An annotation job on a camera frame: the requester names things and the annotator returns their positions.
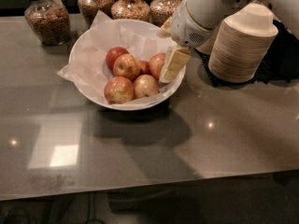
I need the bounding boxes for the small hidden red apple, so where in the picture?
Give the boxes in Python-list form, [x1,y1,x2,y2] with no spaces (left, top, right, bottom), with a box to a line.
[139,60,150,75]

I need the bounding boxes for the dark red back apple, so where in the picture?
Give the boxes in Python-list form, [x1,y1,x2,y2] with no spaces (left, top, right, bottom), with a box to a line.
[106,47,128,70]

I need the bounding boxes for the red-yellow middle apple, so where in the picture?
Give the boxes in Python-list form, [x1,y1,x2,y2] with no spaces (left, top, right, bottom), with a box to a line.
[113,54,141,81]

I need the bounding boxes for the red-yellow front left apple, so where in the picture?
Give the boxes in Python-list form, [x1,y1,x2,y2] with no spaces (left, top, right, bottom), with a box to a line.
[104,77,135,105]

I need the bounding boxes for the left glass cereal jar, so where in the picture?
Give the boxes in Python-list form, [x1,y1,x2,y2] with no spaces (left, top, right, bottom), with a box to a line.
[24,0,70,46]

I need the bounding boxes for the glass cereal jar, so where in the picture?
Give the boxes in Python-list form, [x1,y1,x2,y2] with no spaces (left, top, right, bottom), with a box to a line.
[78,0,114,27]
[111,0,150,21]
[24,0,70,46]
[149,0,181,26]

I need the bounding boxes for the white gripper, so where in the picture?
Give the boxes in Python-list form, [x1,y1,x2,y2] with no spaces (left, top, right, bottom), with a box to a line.
[156,0,215,83]

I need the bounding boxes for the yellow-red front right apple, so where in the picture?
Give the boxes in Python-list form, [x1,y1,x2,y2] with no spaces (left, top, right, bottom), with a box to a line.
[134,75,159,98]

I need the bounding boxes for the stack paper bowls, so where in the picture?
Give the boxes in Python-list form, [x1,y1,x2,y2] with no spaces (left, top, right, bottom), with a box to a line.
[208,3,278,83]
[196,22,221,55]

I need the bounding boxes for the white bowl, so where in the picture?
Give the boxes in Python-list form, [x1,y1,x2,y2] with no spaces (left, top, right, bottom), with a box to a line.
[68,19,187,112]

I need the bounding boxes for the red right apple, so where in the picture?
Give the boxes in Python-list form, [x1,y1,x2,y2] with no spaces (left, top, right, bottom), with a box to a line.
[149,52,165,79]

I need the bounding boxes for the back stack paper bowls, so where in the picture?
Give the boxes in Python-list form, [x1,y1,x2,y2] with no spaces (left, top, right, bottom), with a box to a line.
[196,22,221,55]

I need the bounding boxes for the front stack paper bowls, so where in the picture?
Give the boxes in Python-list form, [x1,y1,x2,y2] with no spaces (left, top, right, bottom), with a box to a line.
[208,3,278,83]

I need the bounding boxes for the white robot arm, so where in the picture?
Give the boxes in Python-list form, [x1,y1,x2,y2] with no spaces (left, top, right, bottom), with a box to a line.
[158,0,299,83]

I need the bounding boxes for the red-yellow apple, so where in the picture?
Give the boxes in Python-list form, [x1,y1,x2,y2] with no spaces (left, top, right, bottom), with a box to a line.
[113,54,141,81]
[104,77,135,105]

